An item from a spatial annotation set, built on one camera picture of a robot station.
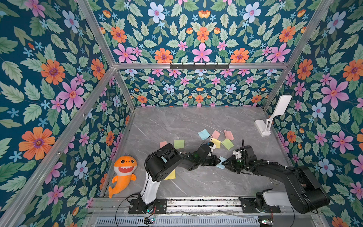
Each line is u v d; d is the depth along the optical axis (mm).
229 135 1031
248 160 717
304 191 430
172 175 841
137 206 718
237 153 859
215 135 1025
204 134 1020
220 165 865
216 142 996
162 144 1016
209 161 790
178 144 968
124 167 788
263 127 1019
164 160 547
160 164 508
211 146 858
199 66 930
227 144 982
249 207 733
